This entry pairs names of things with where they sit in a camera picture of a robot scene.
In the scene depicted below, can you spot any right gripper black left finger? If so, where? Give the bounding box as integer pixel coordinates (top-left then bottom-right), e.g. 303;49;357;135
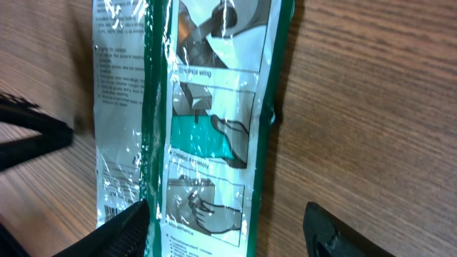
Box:
55;199;150;257

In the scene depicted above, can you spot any green snack packet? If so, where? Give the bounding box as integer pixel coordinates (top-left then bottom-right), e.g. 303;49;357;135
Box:
92;0;295;256

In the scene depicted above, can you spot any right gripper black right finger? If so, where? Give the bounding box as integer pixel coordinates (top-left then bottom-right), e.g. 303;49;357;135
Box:
303;201;394;257

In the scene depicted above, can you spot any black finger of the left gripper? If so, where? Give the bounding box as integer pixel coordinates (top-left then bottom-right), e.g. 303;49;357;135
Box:
1;132;73;171
1;93;73;134

